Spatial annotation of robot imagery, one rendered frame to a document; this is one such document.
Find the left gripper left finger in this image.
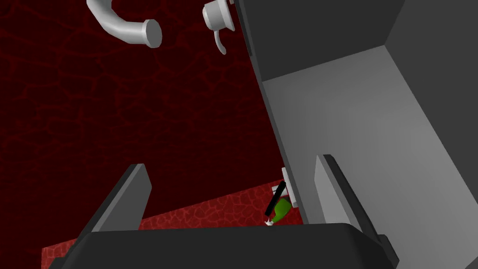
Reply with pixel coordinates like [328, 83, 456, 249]
[76, 163, 153, 241]

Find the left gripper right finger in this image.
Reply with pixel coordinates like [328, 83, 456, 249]
[313, 154, 390, 244]

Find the green bottle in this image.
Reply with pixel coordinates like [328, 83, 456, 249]
[266, 198, 293, 227]

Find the black flat bar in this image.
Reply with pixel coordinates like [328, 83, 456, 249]
[264, 181, 288, 217]

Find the grey round door latch knob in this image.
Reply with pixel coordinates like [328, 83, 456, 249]
[202, 0, 236, 56]

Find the grey curved door handle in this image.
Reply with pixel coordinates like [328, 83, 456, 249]
[85, 0, 163, 49]

